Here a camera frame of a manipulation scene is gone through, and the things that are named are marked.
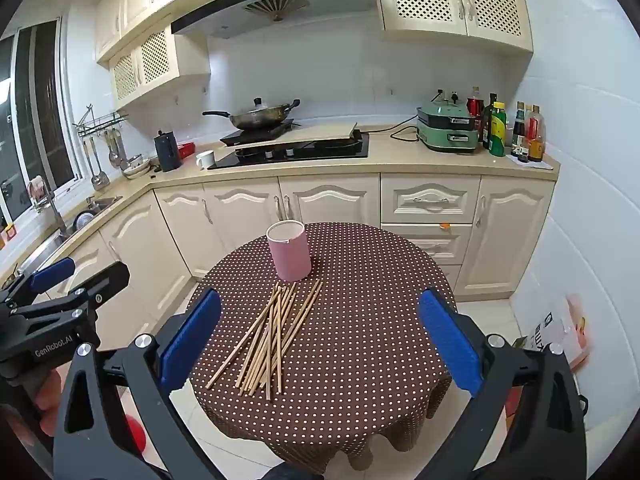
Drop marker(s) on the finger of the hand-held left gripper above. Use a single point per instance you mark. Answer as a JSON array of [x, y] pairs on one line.
[[50, 274], [107, 282]]

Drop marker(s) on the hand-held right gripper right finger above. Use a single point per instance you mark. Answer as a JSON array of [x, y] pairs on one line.
[[450, 340]]

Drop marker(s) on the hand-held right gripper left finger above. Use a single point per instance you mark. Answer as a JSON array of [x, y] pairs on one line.
[[192, 340]]

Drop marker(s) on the pile of wooden chopsticks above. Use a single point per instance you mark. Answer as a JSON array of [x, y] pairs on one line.
[[263, 360]]

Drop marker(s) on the pink cup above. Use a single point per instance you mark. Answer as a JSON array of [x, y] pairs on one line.
[[290, 260]]

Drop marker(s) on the person's left hand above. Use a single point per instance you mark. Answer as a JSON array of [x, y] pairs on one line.
[[49, 400]]

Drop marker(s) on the steel sink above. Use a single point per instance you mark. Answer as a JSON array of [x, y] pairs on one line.
[[75, 232]]

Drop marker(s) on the steel faucet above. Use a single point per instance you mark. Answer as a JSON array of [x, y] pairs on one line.
[[52, 210]]

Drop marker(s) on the brown polka-dot tablecloth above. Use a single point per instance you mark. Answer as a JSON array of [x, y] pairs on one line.
[[360, 310]]

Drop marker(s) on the hanging steel spatula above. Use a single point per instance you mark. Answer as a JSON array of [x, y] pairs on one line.
[[99, 180]]

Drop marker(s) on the red ball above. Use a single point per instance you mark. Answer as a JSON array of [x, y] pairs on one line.
[[136, 432]]

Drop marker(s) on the stack of bowls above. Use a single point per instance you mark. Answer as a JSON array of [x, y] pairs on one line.
[[136, 170]]

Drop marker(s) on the hanging steel ladle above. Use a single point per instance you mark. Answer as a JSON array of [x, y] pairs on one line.
[[115, 159]]

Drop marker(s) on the black kettle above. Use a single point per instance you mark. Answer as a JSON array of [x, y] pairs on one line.
[[166, 152]]

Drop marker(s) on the red container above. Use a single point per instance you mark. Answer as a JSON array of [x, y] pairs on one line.
[[186, 150]]

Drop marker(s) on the white mug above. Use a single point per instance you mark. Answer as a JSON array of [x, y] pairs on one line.
[[204, 159]]

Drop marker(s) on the window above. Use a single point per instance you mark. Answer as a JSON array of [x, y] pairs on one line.
[[40, 110]]

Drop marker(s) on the white tray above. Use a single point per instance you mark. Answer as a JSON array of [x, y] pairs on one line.
[[545, 164]]

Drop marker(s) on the black induction cooker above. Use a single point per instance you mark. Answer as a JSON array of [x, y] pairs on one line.
[[255, 135]]

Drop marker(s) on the green multi-cooker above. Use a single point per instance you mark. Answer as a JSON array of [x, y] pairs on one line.
[[447, 130]]

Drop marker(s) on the green oil bottle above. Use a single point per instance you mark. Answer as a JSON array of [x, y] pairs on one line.
[[498, 132]]

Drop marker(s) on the black glass gas stove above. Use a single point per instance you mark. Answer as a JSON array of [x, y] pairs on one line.
[[340, 152]]

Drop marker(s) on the dark soy sauce bottle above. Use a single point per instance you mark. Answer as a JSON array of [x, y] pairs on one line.
[[518, 130]]

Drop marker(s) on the orange-red sauce bottle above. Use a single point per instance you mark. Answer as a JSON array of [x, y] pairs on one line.
[[536, 135]]

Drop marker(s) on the dark glass bottle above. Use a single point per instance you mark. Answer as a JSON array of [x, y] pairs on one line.
[[489, 120]]

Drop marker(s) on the steel wok with lid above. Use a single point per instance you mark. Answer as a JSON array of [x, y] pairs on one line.
[[260, 116]]

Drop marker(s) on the red can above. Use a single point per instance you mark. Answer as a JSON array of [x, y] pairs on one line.
[[474, 105]]

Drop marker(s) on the wooden cutting board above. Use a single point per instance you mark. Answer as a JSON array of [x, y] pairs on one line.
[[310, 135]]

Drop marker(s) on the steel wall utensil rack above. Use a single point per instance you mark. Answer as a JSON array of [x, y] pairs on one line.
[[100, 121]]

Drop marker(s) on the small cream lattice wall cabinet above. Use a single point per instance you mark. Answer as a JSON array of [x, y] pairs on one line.
[[150, 60]]

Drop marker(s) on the cream solid-door wall cabinet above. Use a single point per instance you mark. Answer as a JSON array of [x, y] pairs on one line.
[[130, 5]]

